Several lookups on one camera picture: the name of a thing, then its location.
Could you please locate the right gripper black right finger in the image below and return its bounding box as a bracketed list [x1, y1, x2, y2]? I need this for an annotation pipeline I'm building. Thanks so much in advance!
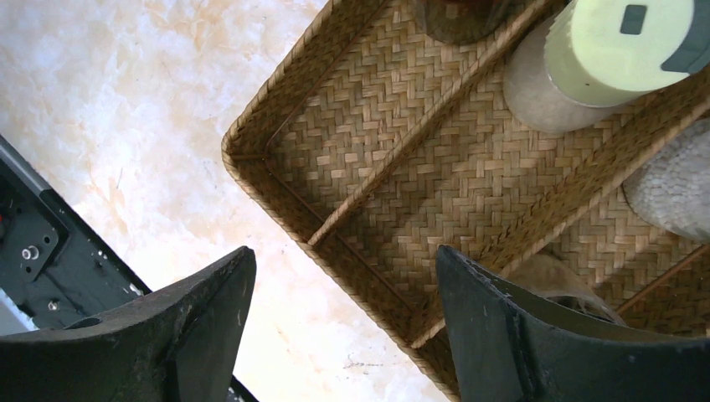
[435, 245, 709, 401]

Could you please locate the black cap squeeze bottle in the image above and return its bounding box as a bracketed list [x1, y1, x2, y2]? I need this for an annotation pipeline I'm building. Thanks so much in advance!
[622, 118, 709, 243]

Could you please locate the yellow cap clear bottle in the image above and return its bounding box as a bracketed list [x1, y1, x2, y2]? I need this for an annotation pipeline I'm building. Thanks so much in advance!
[503, 1, 709, 133]

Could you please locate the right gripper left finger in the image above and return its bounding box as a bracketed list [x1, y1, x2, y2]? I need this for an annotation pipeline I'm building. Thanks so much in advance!
[1, 246, 257, 401]

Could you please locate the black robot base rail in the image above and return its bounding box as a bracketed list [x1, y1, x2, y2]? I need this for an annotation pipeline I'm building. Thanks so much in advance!
[1, 141, 154, 339]

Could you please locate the woven bamboo divided tray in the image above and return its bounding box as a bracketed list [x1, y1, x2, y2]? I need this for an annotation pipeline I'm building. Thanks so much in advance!
[222, 1, 709, 401]

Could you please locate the white lid brown sauce jar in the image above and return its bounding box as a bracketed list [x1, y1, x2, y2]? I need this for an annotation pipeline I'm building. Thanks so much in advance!
[411, 0, 511, 45]

